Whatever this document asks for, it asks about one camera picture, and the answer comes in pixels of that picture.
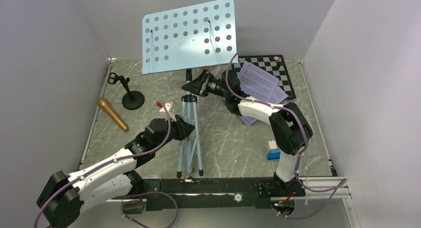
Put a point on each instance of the small round table insert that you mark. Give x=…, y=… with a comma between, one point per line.
x=238, y=197

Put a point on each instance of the light blue music stand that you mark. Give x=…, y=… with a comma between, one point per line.
x=189, y=37

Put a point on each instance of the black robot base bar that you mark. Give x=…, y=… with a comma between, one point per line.
x=258, y=192

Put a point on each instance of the blue white toy brick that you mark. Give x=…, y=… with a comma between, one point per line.
x=273, y=151

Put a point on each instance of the black white chessboard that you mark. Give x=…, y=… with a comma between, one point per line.
x=268, y=64

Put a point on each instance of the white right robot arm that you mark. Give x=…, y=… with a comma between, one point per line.
x=291, y=130

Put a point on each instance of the gold microphone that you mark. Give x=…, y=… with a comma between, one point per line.
x=109, y=110

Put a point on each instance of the sheet music page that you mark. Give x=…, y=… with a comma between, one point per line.
x=253, y=112

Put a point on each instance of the black microphone stand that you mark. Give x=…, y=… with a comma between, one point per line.
x=133, y=99

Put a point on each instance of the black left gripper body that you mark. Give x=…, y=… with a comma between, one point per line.
x=177, y=131

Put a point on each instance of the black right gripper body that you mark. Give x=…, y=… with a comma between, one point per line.
x=209, y=86

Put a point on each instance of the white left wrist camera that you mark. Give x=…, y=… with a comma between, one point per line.
x=166, y=107

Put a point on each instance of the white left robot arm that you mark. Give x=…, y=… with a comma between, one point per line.
x=66, y=196

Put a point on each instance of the sheet music pages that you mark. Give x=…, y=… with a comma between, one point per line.
x=257, y=82

